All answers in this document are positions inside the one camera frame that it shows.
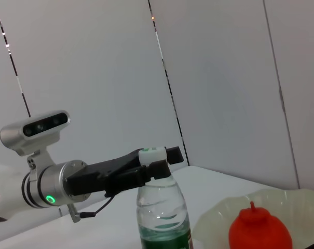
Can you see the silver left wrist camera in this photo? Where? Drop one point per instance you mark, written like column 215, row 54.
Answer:
column 34, row 132

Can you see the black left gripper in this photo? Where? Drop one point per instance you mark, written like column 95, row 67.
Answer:
column 102, row 176

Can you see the red-orange fruit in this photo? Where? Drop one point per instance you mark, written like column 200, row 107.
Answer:
column 260, row 228

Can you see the clear water bottle green label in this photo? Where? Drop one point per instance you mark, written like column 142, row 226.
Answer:
column 162, row 215

